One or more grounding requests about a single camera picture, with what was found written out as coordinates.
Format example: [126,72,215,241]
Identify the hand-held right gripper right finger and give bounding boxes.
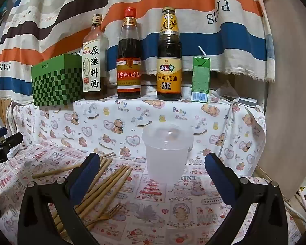
[205,153,288,245]

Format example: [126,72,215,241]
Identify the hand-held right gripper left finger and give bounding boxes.
[17,153,101,245]

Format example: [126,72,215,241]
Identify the pile of bamboo chopsticks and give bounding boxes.
[32,152,133,238]

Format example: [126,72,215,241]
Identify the golden fork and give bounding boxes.
[85,203,122,231]

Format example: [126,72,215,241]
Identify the translucent plastic cup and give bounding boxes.
[142,124,195,184]

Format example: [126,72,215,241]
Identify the white desk lamp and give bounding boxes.
[0,90,22,159]

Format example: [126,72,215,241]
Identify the strawberry print cloth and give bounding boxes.
[0,143,304,245]

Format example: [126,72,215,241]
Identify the green checkered box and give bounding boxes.
[31,53,84,107]

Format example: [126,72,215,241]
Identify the green drink carton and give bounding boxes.
[191,56,211,104]

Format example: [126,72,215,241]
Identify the cooking wine bottle white label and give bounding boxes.
[82,14,110,100]

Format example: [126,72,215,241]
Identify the dark oyster sauce bottle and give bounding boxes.
[157,6,182,101]

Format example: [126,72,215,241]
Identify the red cap sesame oil bottle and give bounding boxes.
[116,7,142,100]

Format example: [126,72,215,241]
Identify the striped fabric backdrop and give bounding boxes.
[0,0,276,108]

